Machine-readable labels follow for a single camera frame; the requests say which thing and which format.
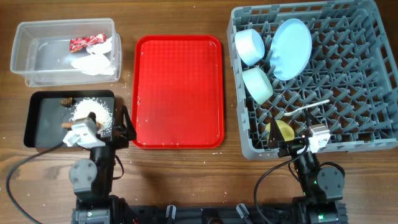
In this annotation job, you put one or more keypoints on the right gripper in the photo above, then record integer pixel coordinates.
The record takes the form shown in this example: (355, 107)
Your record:
(277, 140)

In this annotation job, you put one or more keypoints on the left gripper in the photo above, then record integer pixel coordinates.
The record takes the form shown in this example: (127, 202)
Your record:
(125, 132)

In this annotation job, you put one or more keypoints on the yellow plastic cup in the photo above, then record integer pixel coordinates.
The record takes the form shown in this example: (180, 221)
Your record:
(286, 131)

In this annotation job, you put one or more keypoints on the white rice pile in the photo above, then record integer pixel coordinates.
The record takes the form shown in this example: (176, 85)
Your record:
(102, 110)

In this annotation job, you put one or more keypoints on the white plastic spoon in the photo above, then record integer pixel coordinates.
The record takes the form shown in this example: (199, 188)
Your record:
(306, 107)

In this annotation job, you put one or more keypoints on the brown carrot piece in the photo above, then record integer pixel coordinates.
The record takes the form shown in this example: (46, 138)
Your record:
(68, 125)

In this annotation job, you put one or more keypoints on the dark brown food chunk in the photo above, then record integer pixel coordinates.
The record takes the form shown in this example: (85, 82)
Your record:
(67, 102)

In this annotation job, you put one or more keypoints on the green bowl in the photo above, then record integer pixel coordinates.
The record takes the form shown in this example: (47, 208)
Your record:
(258, 84)

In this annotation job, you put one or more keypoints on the white napkin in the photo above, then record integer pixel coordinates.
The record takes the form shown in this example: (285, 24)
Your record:
(96, 63)

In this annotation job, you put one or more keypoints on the large light blue plate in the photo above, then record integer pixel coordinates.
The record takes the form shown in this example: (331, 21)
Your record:
(291, 49)

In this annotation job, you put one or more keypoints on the red snack wrapper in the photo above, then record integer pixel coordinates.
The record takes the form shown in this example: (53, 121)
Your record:
(80, 43)

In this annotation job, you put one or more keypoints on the light blue bowl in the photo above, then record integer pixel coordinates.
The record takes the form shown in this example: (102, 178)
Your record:
(249, 46)

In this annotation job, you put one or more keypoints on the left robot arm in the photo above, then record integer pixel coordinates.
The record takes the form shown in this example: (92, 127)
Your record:
(92, 178)

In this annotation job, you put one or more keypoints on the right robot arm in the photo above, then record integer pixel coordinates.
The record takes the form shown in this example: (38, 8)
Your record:
(322, 183)

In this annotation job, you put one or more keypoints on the black waste tray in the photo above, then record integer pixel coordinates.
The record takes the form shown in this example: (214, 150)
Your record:
(46, 114)

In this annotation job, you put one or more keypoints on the grey dishwasher rack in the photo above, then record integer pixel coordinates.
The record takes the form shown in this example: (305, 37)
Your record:
(349, 83)

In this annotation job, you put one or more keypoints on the clear plastic waste bin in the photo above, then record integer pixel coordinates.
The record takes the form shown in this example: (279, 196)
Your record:
(41, 55)

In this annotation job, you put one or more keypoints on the red serving tray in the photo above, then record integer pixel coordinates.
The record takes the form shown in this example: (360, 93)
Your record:
(178, 92)

